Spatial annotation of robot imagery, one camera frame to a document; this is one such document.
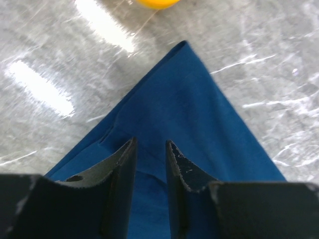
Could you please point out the blue printed t-shirt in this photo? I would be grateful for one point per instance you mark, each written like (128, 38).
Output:
(176, 100)

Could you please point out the yellow plastic bin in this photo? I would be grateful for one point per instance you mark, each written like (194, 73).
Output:
(158, 4)

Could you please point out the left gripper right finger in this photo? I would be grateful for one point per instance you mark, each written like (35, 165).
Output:
(202, 207)

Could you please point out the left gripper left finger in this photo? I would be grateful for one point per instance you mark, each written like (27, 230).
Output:
(93, 204)

